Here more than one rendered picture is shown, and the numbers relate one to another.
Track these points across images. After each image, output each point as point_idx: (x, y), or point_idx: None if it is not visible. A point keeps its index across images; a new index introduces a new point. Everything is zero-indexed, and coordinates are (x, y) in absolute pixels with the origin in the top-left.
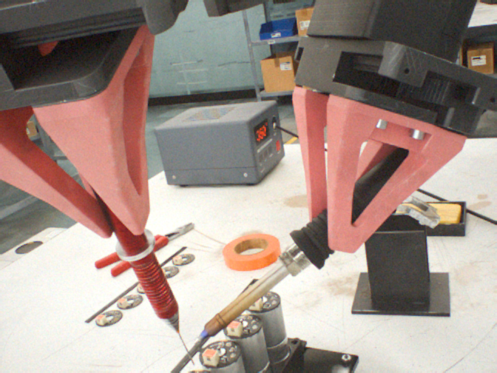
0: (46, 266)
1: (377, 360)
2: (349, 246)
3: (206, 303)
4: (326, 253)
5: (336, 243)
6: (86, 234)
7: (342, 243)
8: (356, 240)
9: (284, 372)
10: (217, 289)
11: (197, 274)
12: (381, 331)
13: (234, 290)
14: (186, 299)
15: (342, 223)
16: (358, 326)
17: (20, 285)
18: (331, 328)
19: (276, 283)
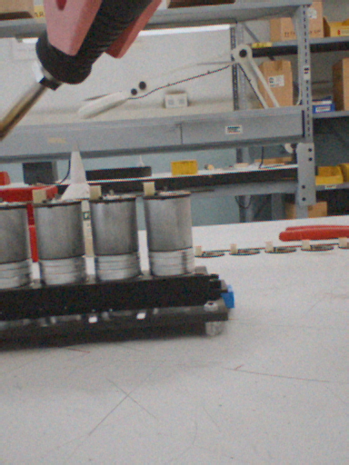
0: (268, 227)
1: (256, 341)
2: (60, 41)
3: (280, 268)
4: (53, 52)
5: (49, 34)
6: (344, 221)
7: (54, 34)
8: (65, 32)
9: (145, 286)
10: (314, 265)
11: (333, 255)
12: (333, 331)
13: (324, 270)
14: (276, 262)
15: (47, 1)
16: (326, 321)
17: (227, 231)
18: (301, 312)
19: (31, 91)
